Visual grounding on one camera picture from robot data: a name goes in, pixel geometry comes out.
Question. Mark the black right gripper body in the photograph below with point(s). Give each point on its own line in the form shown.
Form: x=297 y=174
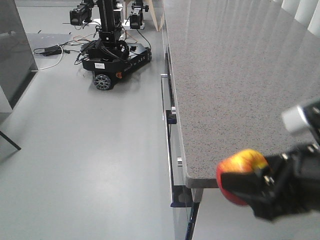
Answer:
x=296 y=173

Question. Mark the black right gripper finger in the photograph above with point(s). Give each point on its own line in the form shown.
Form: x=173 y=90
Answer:
x=247 y=188

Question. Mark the red yellow apple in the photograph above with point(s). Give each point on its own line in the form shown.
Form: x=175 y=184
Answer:
x=243 y=162

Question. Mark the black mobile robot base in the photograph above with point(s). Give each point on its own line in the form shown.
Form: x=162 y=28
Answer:
x=109 y=57

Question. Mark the grey stone kitchen counter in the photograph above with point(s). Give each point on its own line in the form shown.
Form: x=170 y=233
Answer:
x=236 y=66

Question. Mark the wooden easel legs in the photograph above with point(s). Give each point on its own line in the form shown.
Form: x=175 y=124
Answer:
x=133 y=14

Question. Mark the black power adapter brick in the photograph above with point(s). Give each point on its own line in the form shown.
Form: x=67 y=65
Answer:
x=52 y=51

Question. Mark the dark grey cabinet panel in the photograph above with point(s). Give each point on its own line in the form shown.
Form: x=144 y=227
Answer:
x=16 y=59

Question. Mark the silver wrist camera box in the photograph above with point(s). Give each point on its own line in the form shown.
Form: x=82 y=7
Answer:
x=295 y=120

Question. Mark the lower chrome drawer handle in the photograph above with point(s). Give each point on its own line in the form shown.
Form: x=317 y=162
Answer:
x=181 y=196

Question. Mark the chrome drawer handle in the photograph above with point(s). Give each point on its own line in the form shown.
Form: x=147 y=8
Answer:
x=168 y=101
x=181 y=196

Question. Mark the upper chrome drawer handle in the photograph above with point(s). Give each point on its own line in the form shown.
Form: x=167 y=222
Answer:
x=168 y=101

